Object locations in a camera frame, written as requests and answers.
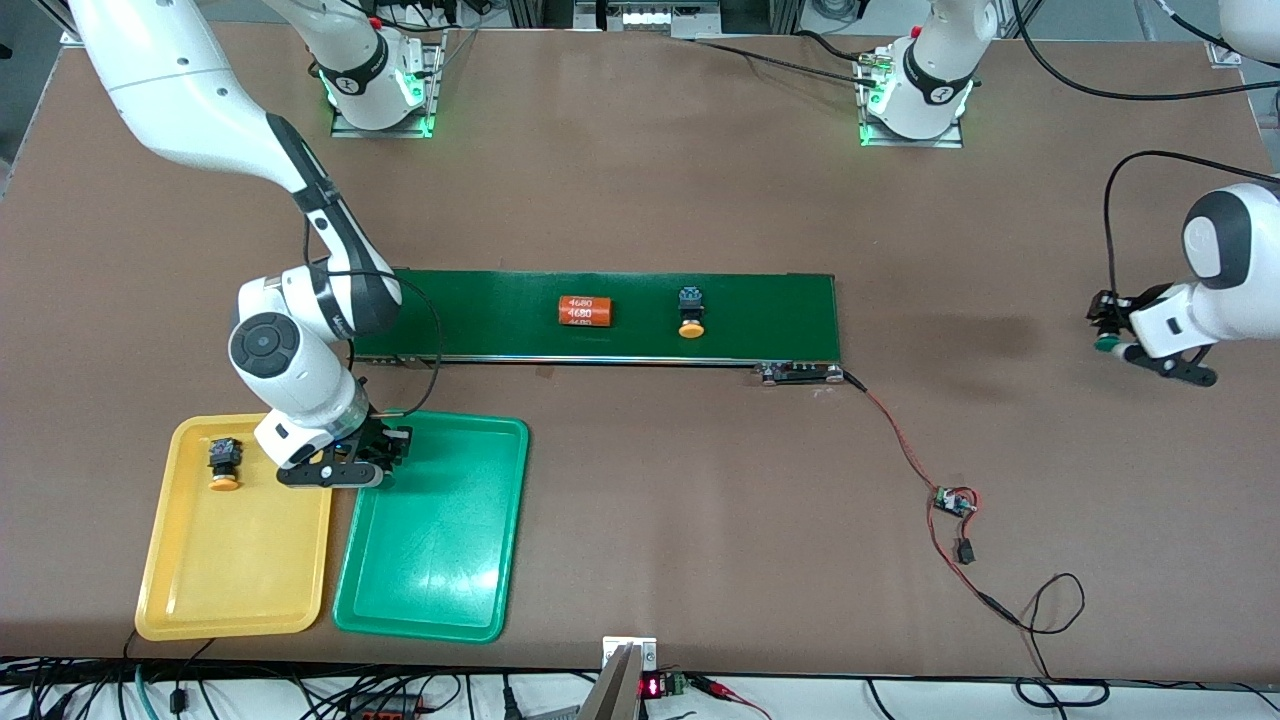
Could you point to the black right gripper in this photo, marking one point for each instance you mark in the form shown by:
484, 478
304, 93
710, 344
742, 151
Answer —
373, 437

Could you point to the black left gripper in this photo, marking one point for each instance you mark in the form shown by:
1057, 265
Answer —
1119, 312

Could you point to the green mushroom push button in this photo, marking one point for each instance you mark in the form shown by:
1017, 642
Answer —
1106, 344

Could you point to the yellow mushroom push button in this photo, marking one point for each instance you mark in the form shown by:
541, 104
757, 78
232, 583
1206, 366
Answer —
225, 460
690, 328

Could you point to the orange cylinder with 4680 print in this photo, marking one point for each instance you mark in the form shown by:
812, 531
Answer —
585, 318

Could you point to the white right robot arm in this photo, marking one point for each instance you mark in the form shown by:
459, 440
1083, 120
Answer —
180, 90

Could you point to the green plastic tray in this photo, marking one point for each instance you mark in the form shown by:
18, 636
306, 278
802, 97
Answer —
430, 570

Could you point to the yellow plastic tray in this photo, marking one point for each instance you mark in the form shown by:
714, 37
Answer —
235, 560

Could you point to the small black circuit board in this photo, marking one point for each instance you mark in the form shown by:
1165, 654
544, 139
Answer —
952, 500

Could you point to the green conveyor belt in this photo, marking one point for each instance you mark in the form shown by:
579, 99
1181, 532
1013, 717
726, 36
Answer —
640, 345

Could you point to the grey metal bar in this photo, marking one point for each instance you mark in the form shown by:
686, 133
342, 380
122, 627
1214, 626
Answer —
612, 690

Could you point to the module with red display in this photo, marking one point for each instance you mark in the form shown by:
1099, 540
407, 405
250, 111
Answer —
651, 687

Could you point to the green terminal block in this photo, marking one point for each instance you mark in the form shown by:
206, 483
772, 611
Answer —
676, 684

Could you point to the red clip lead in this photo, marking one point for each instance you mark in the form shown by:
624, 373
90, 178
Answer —
715, 686

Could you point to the white metal bracket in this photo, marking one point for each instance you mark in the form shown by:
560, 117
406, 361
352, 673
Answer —
645, 648

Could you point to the metal frame with light strip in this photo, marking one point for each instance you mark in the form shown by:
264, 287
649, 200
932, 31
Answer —
650, 15

